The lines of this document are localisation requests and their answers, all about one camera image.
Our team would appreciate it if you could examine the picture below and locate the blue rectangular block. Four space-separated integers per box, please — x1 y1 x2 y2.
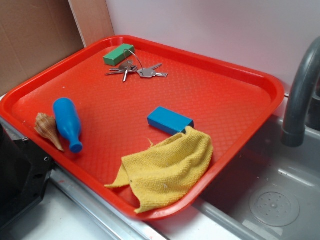
147 106 195 136

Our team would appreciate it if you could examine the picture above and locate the silver key right bunch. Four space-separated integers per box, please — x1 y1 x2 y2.
137 63 168 79

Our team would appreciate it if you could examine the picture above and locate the blue plastic bottle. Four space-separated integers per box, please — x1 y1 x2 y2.
53 97 83 154

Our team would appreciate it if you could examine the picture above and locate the silver key left bunch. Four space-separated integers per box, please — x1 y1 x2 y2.
105 60 138 83

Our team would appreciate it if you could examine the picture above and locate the brown cardboard panel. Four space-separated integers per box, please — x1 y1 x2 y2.
0 0 114 95

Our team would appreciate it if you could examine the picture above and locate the green rectangular block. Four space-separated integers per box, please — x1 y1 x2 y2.
103 43 135 66

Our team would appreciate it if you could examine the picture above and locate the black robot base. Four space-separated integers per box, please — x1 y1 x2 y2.
0 126 54 230

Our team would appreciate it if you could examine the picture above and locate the brown spiral seashell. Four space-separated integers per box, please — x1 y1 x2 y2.
34 112 64 152

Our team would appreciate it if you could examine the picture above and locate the silver key ring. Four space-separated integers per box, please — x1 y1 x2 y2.
123 48 145 70

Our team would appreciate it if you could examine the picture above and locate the yellow microfiber cloth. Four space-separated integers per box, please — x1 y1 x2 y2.
105 126 214 214

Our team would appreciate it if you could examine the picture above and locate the grey plastic sink basin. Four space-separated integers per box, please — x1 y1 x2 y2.
153 103 320 240

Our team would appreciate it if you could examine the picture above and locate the grey sink faucet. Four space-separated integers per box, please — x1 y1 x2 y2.
281 38 320 148

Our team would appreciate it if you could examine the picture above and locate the silver key bunch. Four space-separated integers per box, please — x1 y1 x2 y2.
105 60 138 83
137 63 168 79

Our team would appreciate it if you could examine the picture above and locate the red plastic tray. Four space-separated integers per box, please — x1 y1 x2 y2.
0 35 285 221

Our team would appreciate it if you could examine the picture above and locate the round sink drain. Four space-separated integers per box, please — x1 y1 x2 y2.
249 189 300 227

